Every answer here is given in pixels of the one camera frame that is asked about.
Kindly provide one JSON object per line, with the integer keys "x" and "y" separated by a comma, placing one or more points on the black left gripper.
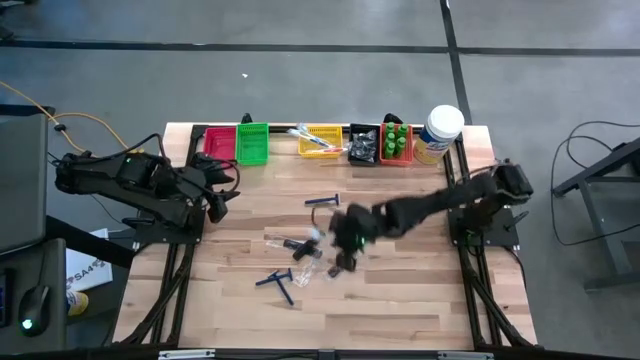
{"x": 197, "y": 187}

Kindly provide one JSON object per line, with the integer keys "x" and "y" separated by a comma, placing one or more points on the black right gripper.
{"x": 357, "y": 227}

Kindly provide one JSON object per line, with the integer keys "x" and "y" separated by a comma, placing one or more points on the plastic black comb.
{"x": 280, "y": 243}
{"x": 364, "y": 145}
{"x": 334, "y": 271}

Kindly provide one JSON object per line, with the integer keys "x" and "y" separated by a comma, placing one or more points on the bare black comb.
{"x": 306, "y": 248}

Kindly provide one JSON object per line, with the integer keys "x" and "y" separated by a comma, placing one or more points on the red white toothbrush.
{"x": 334, "y": 149}

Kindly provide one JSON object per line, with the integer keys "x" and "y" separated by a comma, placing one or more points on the blue white toothbrush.
{"x": 320, "y": 141}

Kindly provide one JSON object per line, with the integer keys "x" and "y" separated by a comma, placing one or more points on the green Pert shampoo bottle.
{"x": 389, "y": 149}
{"x": 400, "y": 146}
{"x": 390, "y": 129}
{"x": 402, "y": 131}

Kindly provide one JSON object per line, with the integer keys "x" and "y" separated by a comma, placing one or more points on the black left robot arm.
{"x": 125, "y": 185}

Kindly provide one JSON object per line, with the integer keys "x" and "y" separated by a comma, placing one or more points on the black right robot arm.
{"x": 450, "y": 200}

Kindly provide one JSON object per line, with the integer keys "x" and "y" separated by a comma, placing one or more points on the red plastic basket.
{"x": 220, "y": 142}

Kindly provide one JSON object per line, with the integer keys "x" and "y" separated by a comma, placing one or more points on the green plastic basket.
{"x": 252, "y": 145}

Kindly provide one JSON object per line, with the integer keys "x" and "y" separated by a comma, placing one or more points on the orange plastic basket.
{"x": 395, "y": 161}

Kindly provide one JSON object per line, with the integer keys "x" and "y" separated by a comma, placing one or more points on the yellow plastic basket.
{"x": 330, "y": 131}

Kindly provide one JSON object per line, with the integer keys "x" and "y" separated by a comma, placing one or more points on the black plastic basket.
{"x": 352, "y": 127}

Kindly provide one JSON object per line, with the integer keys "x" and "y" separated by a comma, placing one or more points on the white printed paper sheet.
{"x": 87, "y": 270}

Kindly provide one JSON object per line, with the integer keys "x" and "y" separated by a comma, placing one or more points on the Lysol wipes canister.
{"x": 442, "y": 127}

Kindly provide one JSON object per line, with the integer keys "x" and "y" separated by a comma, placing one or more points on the yellow wipes canister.
{"x": 77, "y": 302}

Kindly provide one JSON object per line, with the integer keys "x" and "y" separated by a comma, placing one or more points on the black side desk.
{"x": 55, "y": 270}

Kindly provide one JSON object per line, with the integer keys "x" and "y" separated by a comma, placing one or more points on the grey laptop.
{"x": 22, "y": 180}

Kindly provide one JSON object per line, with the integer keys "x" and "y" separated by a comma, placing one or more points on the black computer mouse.
{"x": 34, "y": 307}

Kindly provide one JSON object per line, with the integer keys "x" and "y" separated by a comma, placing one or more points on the black metal stand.
{"x": 600, "y": 165}

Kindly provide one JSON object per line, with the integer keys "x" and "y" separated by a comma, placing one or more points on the black frame clamp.
{"x": 392, "y": 118}
{"x": 246, "y": 119}

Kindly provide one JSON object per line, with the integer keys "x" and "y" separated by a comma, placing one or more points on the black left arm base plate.
{"x": 160, "y": 236}

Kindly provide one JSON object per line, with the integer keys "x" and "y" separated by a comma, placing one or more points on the black aluminium table frame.
{"x": 280, "y": 129}

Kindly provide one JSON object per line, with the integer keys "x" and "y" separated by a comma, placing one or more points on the silver edge bracket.
{"x": 465, "y": 355}
{"x": 186, "y": 355}

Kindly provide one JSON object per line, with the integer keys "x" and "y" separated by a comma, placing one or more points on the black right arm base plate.
{"x": 505, "y": 235}

